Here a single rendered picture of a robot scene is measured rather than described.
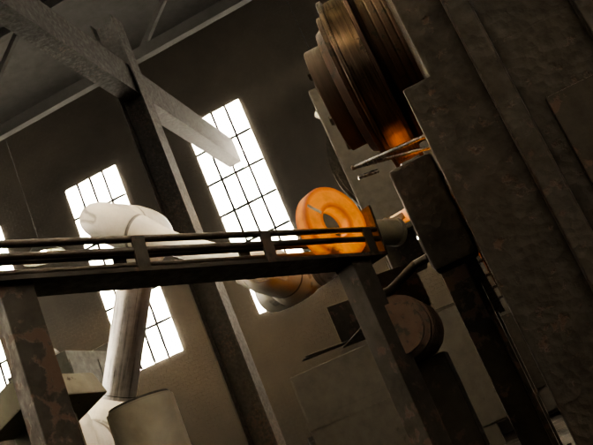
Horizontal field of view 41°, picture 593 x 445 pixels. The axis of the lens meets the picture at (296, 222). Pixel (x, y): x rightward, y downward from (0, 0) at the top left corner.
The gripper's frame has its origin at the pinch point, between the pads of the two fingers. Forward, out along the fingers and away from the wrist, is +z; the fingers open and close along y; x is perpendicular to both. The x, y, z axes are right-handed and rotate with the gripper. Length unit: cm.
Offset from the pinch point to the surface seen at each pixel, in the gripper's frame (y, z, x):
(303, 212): 46.5, -14.0, -0.2
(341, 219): 37.6, -9.2, -2.9
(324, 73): 10.2, 0.9, 38.2
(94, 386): 55, -62, -11
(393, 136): 7.1, 7.3, 16.4
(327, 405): -235, -98, -13
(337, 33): 18.2, 8.6, 41.2
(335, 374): -236, -86, -1
